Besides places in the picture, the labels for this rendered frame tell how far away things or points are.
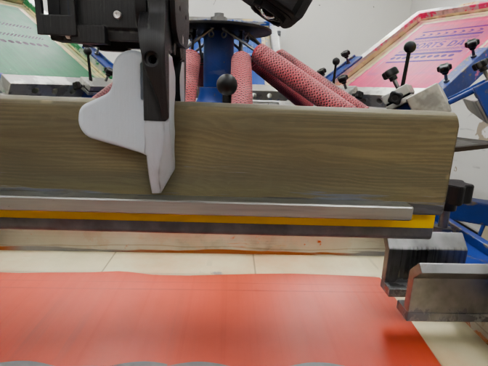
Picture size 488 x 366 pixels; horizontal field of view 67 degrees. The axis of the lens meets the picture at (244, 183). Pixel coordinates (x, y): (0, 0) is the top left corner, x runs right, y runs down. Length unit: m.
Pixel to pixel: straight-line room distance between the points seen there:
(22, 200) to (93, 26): 0.12
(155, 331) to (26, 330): 0.10
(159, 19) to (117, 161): 0.10
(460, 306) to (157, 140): 0.26
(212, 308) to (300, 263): 0.13
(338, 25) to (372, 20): 0.38
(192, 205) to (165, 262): 0.19
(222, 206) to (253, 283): 0.16
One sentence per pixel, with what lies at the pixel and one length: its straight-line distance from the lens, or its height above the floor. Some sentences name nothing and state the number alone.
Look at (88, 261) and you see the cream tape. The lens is 0.46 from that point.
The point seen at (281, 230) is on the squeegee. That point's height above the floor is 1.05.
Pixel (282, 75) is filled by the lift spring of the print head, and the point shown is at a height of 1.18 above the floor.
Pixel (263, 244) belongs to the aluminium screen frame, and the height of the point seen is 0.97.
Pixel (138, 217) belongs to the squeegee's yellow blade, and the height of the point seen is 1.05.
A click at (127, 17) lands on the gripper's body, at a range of 0.25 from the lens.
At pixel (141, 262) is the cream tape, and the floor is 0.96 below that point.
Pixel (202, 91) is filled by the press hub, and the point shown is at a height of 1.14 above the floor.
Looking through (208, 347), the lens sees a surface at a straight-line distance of 0.31.
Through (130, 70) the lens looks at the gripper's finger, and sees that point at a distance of 0.25.
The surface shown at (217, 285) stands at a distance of 0.39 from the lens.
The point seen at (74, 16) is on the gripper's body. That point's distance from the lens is 0.25.
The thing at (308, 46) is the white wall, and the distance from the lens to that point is 4.50.
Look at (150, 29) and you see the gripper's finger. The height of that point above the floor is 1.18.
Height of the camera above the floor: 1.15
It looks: 14 degrees down
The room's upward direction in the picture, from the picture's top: 2 degrees clockwise
